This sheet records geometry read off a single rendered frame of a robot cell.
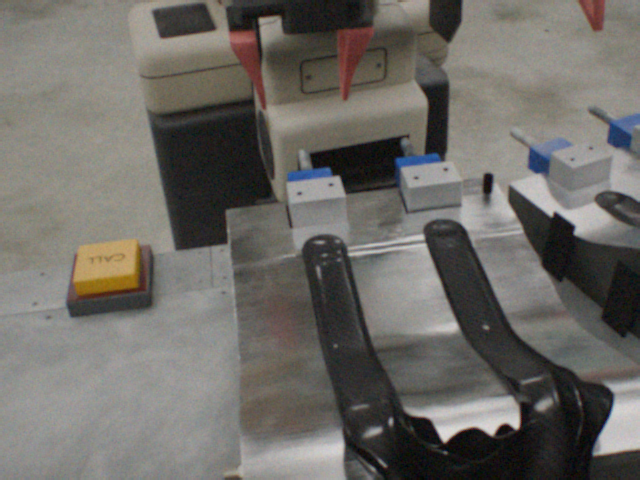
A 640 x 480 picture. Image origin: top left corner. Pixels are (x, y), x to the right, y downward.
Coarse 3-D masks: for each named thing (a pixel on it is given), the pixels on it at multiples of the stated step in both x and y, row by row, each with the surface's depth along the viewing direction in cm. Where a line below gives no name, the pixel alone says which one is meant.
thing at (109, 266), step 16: (128, 240) 85; (80, 256) 83; (96, 256) 83; (112, 256) 83; (128, 256) 83; (80, 272) 81; (96, 272) 81; (112, 272) 81; (128, 272) 80; (80, 288) 80; (96, 288) 81; (112, 288) 81
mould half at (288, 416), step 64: (384, 192) 79; (256, 256) 72; (384, 256) 72; (512, 256) 71; (256, 320) 66; (384, 320) 66; (448, 320) 65; (512, 320) 65; (256, 384) 59; (320, 384) 57; (448, 384) 54; (256, 448) 49; (320, 448) 49
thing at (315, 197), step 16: (304, 160) 84; (288, 176) 80; (304, 176) 80; (320, 176) 80; (288, 192) 76; (304, 192) 75; (320, 192) 75; (336, 192) 75; (304, 208) 75; (320, 208) 75; (336, 208) 75; (304, 224) 76; (320, 224) 76
